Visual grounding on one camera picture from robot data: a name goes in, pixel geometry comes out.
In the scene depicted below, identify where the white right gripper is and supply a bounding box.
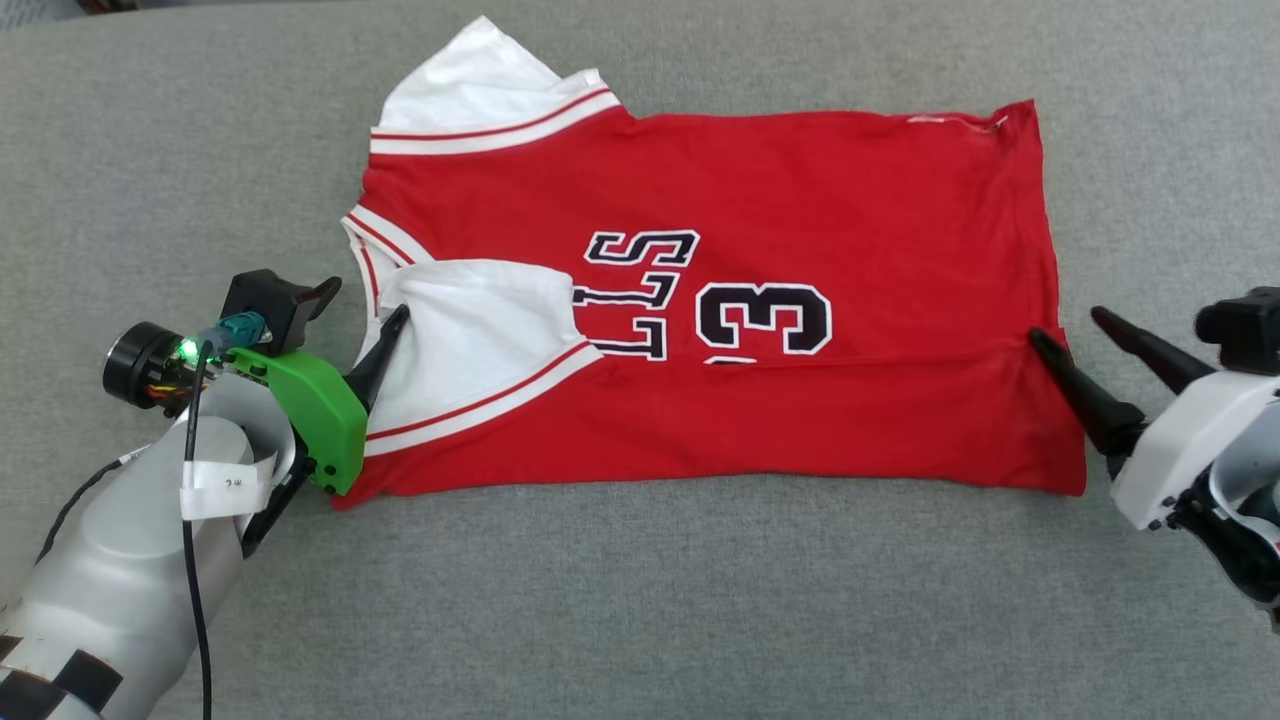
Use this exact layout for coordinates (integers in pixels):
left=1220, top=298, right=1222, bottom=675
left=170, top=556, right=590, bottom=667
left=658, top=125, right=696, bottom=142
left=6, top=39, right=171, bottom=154
left=1028, top=305, right=1280, bottom=532

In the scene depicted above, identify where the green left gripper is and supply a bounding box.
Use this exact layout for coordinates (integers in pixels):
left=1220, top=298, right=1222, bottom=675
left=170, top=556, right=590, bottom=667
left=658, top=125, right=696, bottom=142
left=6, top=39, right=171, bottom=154
left=232, top=276, right=412, bottom=498

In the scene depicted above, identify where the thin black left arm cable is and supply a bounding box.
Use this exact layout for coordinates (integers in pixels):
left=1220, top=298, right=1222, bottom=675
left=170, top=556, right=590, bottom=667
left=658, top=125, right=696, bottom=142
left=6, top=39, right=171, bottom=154
left=34, top=453, right=148, bottom=568

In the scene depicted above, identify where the red and white basketball jersey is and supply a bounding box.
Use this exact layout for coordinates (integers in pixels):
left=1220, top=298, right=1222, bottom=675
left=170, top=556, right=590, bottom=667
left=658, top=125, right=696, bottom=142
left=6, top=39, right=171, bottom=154
left=330, top=14, right=1090, bottom=512

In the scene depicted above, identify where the left camera cable teal plug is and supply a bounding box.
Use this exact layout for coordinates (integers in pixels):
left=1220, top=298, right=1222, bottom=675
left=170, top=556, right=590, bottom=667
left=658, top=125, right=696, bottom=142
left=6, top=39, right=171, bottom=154
left=179, top=311, right=271, bottom=720

